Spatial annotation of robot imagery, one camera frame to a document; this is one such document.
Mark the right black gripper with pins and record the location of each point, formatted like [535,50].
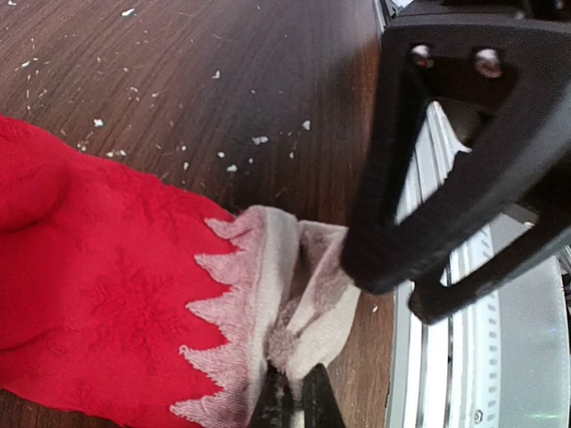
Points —
[504,85]

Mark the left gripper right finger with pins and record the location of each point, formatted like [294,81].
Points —
[319,405]

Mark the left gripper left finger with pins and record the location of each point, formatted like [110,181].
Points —
[275,405]

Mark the red and beige sock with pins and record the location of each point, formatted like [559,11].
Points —
[147,305]

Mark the metal base rail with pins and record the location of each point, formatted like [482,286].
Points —
[503,361]

